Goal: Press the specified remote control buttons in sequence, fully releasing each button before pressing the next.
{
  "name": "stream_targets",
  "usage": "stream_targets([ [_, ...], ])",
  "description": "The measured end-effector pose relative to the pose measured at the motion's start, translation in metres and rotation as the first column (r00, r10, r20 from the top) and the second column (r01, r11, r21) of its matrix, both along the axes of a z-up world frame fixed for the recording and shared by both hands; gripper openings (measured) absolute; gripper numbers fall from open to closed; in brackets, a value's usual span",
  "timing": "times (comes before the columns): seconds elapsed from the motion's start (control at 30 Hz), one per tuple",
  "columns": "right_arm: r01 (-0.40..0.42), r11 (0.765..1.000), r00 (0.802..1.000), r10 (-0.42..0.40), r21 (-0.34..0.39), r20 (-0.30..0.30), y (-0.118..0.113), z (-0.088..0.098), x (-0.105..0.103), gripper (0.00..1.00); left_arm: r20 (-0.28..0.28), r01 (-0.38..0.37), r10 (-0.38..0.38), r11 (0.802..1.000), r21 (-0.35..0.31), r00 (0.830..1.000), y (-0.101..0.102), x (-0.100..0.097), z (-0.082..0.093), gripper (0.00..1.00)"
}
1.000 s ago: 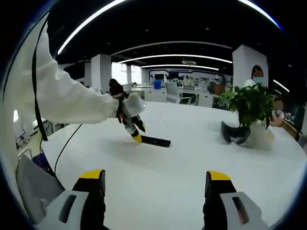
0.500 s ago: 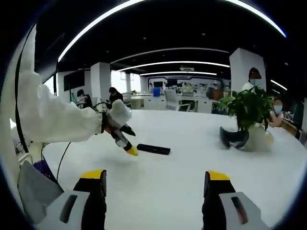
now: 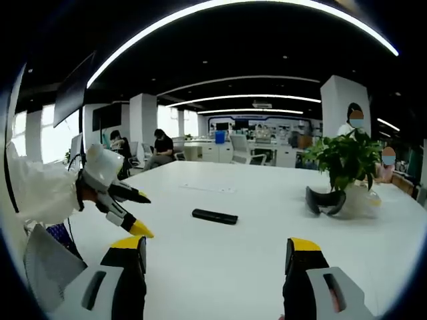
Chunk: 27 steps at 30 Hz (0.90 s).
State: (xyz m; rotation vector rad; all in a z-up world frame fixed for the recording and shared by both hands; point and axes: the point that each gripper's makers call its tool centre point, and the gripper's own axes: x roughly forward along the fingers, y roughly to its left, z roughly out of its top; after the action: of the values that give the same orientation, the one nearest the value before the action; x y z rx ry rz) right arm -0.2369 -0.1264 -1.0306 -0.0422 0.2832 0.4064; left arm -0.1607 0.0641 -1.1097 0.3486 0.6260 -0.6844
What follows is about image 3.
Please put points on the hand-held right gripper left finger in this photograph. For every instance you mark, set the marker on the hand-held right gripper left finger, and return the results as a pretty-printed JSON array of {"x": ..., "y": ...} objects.
[{"x": 113, "y": 286}]

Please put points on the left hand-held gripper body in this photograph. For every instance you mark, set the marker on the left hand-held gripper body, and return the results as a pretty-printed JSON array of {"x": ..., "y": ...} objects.
[{"x": 101, "y": 163}]

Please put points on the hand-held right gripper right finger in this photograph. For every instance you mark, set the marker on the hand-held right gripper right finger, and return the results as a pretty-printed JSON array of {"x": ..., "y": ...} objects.
[{"x": 310, "y": 286}]

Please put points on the black remote control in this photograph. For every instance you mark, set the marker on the black remote control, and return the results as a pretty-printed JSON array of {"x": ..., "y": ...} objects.
[{"x": 215, "y": 216}]

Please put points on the blue patterned cloth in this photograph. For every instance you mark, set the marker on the blue patterned cloth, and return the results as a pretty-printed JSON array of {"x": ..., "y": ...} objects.
[{"x": 59, "y": 233}]

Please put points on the grey mesh office chair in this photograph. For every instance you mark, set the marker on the grey mesh office chair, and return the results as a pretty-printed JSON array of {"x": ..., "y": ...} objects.
[{"x": 50, "y": 266}]

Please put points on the black hanging screen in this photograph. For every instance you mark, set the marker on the black hanging screen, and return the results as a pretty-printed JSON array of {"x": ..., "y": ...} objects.
[{"x": 71, "y": 95}]

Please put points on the dark grey headset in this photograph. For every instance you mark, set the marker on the dark grey headset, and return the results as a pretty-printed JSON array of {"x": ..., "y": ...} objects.
[{"x": 313, "y": 200}]

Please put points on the white counter cabinets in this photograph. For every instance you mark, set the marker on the white counter cabinets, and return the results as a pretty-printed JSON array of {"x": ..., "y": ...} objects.
[{"x": 213, "y": 153}]

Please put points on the white plant pot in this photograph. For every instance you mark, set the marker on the white plant pot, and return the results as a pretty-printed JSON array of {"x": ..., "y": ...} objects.
[{"x": 360, "y": 201}]

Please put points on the blue bin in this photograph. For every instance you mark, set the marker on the blue bin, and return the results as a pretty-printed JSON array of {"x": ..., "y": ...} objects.
[{"x": 219, "y": 137}]

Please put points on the white office chair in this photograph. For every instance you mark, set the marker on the white office chair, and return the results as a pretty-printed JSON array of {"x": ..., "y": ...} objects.
[{"x": 241, "y": 146}]

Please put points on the green potted plant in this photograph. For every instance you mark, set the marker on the green potted plant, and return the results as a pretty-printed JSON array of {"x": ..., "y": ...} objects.
[{"x": 347, "y": 160}]

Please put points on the brown cardboard box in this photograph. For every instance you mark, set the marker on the brown cardboard box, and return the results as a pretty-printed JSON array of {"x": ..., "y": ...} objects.
[{"x": 305, "y": 141}]

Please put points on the white ceiling air vent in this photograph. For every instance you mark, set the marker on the white ceiling air vent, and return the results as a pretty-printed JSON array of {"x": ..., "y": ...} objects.
[{"x": 262, "y": 104}]

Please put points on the curved white ceiling light strip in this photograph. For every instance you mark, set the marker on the curved white ceiling light strip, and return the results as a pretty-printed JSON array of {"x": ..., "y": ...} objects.
[{"x": 200, "y": 10}]

